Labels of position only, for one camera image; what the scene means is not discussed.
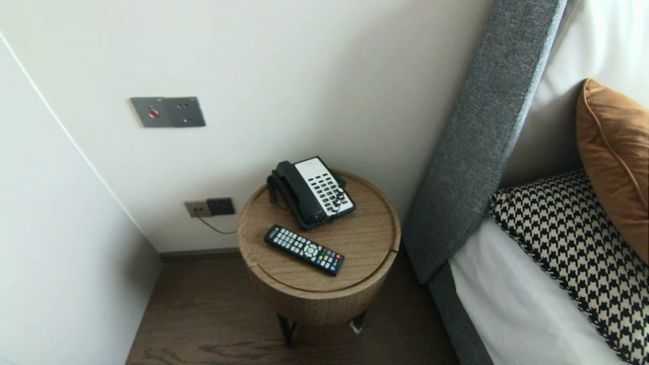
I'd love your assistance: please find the grey fabric headboard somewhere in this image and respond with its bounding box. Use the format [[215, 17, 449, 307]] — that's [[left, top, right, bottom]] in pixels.
[[403, 0, 568, 284]]

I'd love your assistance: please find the black telephone handset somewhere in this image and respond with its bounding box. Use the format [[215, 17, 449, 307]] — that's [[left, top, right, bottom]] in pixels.
[[275, 161, 328, 227]]

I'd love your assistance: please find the white bed sheet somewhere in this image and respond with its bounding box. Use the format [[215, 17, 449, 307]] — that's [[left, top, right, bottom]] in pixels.
[[449, 215, 627, 365]]

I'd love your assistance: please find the plain grey wall switch plate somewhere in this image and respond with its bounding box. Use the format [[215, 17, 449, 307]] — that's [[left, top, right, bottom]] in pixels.
[[164, 96, 206, 127]]

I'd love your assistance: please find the thin black phone cable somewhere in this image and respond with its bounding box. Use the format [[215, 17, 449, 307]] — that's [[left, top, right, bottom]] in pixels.
[[198, 215, 239, 235]]

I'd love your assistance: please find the dark grey power socket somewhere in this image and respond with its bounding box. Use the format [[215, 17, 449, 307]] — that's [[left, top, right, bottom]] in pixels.
[[205, 198, 235, 216]]

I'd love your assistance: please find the black TV remote control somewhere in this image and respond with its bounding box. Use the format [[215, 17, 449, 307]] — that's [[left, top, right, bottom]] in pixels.
[[264, 224, 346, 277]]

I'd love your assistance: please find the beige wall phone socket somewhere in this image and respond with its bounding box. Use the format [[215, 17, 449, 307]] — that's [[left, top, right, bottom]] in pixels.
[[184, 201, 212, 218]]

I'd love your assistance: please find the large white pillow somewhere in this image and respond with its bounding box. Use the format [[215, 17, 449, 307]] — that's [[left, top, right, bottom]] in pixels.
[[499, 0, 649, 188]]

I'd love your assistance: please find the black white houndstooth pillow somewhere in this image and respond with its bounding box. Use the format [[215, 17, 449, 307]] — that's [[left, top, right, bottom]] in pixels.
[[488, 167, 649, 365]]

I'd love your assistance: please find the black and white telephone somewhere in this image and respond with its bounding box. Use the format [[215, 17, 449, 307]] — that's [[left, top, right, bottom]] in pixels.
[[269, 156, 356, 231]]

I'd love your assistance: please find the grey switch plate red dot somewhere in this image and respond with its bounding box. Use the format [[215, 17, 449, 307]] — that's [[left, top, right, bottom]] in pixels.
[[130, 97, 169, 128]]

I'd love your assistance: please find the round wooden bedside table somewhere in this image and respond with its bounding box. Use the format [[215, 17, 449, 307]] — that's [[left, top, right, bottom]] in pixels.
[[237, 169, 402, 345]]

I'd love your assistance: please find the grey fabric bed frame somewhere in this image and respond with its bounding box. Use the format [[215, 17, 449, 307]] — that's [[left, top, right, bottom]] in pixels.
[[428, 264, 495, 365]]

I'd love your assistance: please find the wooden skirting board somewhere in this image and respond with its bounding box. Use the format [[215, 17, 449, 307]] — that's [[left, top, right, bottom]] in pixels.
[[160, 247, 241, 262]]

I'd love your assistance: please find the brown velvet cushion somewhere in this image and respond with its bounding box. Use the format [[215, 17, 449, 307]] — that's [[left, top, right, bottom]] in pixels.
[[575, 78, 649, 264]]

